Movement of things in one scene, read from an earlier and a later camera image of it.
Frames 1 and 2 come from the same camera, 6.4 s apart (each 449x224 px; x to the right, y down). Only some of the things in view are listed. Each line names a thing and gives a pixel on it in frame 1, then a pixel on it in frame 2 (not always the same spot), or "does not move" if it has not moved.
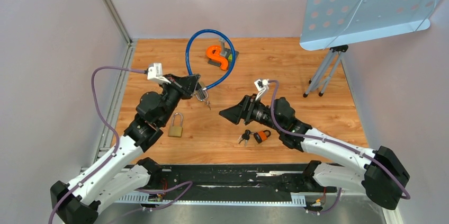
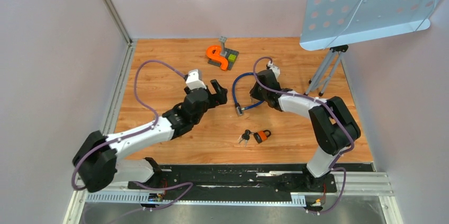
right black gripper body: x=248 y=116 -> x=258 y=93
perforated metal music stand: x=344 y=7 does not move
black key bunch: x=245 y=136 does not move
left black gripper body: x=176 y=88 -> x=215 y=99
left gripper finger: x=188 y=83 -> x=216 y=86
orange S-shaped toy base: x=218 y=56 does not move
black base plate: x=232 y=179 does not move
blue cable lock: x=202 y=93 -> x=240 y=110
